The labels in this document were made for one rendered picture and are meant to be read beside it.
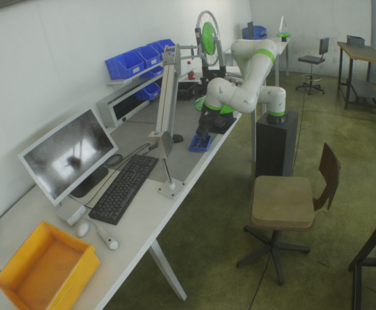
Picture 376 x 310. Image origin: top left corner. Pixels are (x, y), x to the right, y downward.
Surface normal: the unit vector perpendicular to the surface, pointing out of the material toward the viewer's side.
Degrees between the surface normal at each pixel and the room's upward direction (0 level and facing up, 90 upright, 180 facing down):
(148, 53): 88
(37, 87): 90
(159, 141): 90
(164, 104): 45
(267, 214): 0
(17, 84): 90
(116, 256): 0
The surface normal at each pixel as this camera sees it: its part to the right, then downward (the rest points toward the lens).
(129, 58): -0.48, 0.54
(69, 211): -0.17, -0.80
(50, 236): 0.90, 0.03
